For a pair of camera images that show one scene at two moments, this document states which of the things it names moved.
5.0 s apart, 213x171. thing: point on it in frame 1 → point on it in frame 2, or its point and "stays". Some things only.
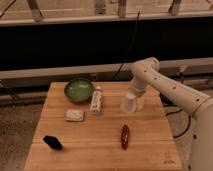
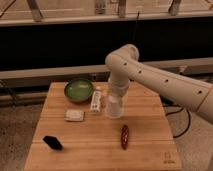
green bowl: x=78 y=90 stays
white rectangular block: x=74 y=115 stays
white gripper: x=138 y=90 → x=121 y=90
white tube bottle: x=95 y=105 stays
